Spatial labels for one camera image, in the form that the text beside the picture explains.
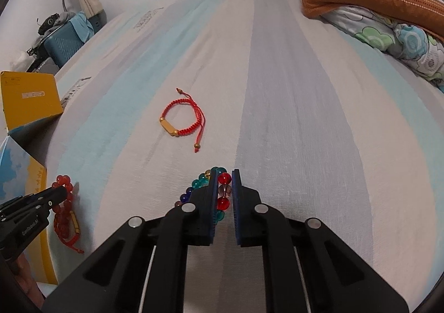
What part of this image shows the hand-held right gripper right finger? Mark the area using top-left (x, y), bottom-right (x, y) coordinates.
top-left (232, 169), bottom-right (410, 313)

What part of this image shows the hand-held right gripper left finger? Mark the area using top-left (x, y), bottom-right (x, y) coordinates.
top-left (42, 174), bottom-right (218, 313)

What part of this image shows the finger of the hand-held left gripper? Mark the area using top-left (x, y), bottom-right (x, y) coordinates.
top-left (33, 185), bottom-right (69, 212)
top-left (0, 196), bottom-right (34, 217)

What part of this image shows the red bead bracelet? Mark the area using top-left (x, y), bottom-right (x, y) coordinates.
top-left (51, 174), bottom-right (85, 254)

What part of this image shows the multicolour glass bead bracelet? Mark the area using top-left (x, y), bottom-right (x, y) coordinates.
top-left (173, 166), bottom-right (232, 223)

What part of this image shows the blue yellow cardboard box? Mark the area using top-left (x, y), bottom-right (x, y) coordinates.
top-left (0, 71), bottom-right (65, 284)

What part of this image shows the person's left hand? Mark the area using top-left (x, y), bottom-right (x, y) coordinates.
top-left (13, 253), bottom-right (46, 300)

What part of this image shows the white plastic bag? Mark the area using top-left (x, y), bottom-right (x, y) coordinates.
top-left (10, 50), bottom-right (32, 73)

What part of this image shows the blue suitcase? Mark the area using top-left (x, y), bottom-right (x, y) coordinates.
top-left (43, 22), bottom-right (84, 68)

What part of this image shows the teal cloth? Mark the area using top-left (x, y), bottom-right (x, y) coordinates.
top-left (69, 11), bottom-right (95, 42)

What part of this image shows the black bag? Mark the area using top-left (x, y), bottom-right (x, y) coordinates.
top-left (37, 13), bottom-right (60, 35)

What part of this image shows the floral quilt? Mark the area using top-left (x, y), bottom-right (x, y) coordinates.
top-left (319, 4), bottom-right (444, 94)

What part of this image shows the red cord bracelet gold bar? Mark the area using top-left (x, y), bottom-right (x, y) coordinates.
top-left (160, 88), bottom-right (206, 153)

